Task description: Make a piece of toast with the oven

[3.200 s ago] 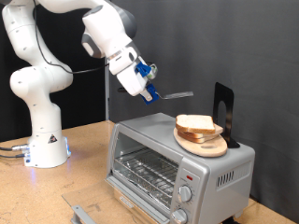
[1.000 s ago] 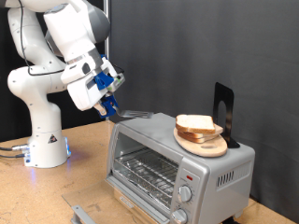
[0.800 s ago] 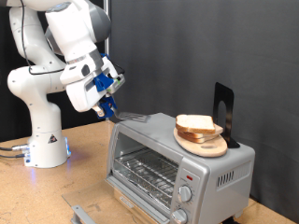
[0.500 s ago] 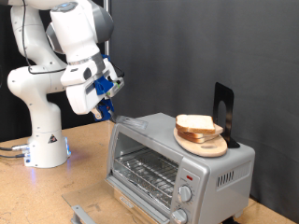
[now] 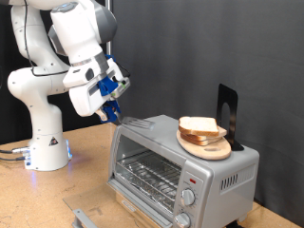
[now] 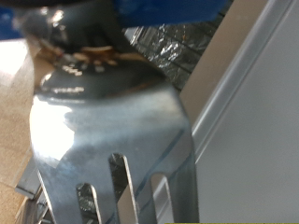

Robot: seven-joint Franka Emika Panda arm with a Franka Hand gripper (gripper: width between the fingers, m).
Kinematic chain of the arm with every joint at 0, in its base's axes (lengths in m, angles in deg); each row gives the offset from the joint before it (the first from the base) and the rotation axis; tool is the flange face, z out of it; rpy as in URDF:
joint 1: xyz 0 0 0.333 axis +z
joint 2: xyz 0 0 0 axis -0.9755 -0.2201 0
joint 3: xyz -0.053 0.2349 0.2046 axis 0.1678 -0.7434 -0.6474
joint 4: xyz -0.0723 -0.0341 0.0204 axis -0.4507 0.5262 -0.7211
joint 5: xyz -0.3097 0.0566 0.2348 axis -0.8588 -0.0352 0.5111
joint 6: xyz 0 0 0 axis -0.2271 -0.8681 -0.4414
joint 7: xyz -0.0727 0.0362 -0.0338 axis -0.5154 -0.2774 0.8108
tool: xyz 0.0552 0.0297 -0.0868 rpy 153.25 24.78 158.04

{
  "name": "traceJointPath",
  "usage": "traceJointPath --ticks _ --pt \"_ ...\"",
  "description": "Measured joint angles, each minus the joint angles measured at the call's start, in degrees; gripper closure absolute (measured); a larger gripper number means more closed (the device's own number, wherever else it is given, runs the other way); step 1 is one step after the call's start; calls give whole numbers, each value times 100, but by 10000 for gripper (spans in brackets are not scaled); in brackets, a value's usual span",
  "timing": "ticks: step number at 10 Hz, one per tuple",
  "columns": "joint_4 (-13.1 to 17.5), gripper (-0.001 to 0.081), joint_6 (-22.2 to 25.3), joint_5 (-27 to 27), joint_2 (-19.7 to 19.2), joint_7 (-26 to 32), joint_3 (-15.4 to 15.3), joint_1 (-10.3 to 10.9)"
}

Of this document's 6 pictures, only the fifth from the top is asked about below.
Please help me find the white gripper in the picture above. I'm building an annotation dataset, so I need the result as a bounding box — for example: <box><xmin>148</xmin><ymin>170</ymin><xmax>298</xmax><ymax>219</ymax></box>
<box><xmin>68</xmin><ymin>57</ymin><xmax>126</xmax><ymax>124</ymax></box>

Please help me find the metal spatula with blue block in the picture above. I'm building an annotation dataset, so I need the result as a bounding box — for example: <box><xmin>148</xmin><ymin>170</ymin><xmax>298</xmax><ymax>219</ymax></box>
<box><xmin>101</xmin><ymin>100</ymin><xmax>157</xmax><ymax>131</ymax></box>

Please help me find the glass oven door with handle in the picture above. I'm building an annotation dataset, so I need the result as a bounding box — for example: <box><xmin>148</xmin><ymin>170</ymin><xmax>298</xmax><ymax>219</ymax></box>
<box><xmin>62</xmin><ymin>181</ymin><xmax>166</xmax><ymax>228</ymax></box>

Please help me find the white bread slice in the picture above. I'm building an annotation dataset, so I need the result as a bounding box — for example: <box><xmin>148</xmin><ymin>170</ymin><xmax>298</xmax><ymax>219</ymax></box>
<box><xmin>178</xmin><ymin>115</ymin><xmax>220</xmax><ymax>138</ymax></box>

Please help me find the silver toaster oven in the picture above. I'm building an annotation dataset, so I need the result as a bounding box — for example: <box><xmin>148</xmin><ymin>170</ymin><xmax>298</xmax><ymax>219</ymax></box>
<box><xmin>107</xmin><ymin>114</ymin><xmax>260</xmax><ymax>228</ymax></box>

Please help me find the silver knob at oven bottom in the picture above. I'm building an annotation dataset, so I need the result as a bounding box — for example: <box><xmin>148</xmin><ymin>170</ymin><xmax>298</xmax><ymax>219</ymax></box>
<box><xmin>173</xmin><ymin>212</ymin><xmax>192</xmax><ymax>228</ymax></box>

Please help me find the vertical metal pole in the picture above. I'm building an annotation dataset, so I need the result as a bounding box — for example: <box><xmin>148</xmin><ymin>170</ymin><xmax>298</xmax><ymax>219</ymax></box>
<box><xmin>104</xmin><ymin>0</ymin><xmax>114</xmax><ymax>124</ymax></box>

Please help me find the black fabric backdrop curtain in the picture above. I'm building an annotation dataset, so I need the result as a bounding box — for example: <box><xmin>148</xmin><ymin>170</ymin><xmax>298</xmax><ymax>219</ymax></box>
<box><xmin>0</xmin><ymin>0</ymin><xmax>109</xmax><ymax>145</ymax></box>

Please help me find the oval wooden cutting board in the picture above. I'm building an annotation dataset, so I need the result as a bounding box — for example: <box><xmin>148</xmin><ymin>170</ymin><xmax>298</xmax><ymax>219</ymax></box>
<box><xmin>176</xmin><ymin>127</ymin><xmax>233</xmax><ymax>161</ymax></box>

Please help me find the silver knob below red light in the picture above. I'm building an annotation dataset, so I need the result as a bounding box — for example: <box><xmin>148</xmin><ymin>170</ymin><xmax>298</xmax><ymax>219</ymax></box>
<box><xmin>180</xmin><ymin>188</ymin><xmax>196</xmax><ymax>207</ymax></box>

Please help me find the black metal bookend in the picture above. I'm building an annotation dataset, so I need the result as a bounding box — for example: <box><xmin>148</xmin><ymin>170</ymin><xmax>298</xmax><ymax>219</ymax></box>
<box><xmin>216</xmin><ymin>83</ymin><xmax>245</xmax><ymax>152</ymax></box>

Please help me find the grey fabric backdrop curtain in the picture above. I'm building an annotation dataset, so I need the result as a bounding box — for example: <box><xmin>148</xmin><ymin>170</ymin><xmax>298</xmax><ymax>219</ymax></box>
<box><xmin>111</xmin><ymin>0</ymin><xmax>304</xmax><ymax>228</ymax></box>

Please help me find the silver wrist camera blue mount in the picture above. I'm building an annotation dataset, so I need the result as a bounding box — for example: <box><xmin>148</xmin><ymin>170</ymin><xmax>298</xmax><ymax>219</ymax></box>
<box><xmin>96</xmin><ymin>75</ymin><xmax>132</xmax><ymax>100</ymax></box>

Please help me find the metal wire oven rack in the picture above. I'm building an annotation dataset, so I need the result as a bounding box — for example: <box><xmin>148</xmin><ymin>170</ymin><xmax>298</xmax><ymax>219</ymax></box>
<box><xmin>115</xmin><ymin>149</ymin><xmax>182</xmax><ymax>214</ymax></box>

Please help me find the black camera cable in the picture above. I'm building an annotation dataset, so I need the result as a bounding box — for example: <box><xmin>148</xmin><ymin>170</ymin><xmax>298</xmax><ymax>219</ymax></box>
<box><xmin>22</xmin><ymin>0</ymin><xmax>131</xmax><ymax>79</ymax></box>

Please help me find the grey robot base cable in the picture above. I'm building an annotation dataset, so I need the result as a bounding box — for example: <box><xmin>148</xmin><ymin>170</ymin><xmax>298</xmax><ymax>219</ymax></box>
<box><xmin>0</xmin><ymin>155</ymin><xmax>27</xmax><ymax>162</ymax></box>
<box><xmin>0</xmin><ymin>146</ymin><xmax>31</xmax><ymax>156</ymax></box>

